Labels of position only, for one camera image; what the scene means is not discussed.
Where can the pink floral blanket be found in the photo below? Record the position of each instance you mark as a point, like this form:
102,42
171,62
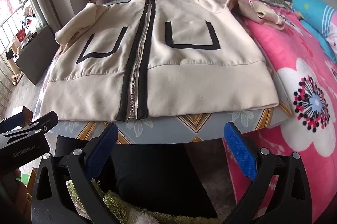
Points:
309,78

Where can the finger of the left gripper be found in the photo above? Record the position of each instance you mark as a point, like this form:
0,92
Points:
10,123
45,122

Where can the dark grey low cabinet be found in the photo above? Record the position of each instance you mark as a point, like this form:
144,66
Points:
35,58

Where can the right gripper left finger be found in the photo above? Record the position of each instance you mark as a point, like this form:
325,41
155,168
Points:
51,201

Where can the cream zip jacket black trim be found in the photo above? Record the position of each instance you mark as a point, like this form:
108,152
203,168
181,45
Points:
153,58

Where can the small brown wooden box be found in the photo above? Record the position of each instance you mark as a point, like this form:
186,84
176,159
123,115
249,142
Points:
24,113

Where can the fruit pattern bed sheet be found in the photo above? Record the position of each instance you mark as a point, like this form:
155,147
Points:
202,127

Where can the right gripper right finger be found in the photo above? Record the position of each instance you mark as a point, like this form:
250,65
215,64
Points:
279,191

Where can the green fuzzy sleeve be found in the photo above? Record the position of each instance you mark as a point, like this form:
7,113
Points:
126,213

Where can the blue cartoon pillow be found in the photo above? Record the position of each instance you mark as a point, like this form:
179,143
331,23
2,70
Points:
321,17

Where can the person's left hand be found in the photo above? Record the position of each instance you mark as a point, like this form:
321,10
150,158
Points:
19,195

